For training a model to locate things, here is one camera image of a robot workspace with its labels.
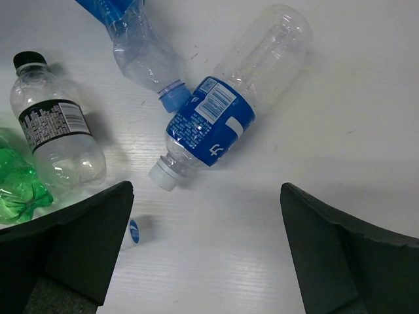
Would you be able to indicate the clear bottle black label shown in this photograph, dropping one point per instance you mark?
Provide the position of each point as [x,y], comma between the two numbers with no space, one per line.
[66,155]

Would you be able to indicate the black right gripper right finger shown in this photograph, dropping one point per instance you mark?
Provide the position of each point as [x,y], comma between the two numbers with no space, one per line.
[344,264]

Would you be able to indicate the crushed clear bottle blue cap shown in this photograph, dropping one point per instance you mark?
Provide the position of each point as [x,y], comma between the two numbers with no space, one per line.
[141,54]

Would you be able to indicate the green plastic bottle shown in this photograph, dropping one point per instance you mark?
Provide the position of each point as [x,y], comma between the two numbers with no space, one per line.
[21,190]

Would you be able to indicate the clear bottle blue label white cap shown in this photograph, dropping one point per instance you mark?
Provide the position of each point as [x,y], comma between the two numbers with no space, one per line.
[246,83]

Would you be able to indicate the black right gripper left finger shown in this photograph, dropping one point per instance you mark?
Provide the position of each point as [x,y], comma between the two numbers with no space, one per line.
[63,262]

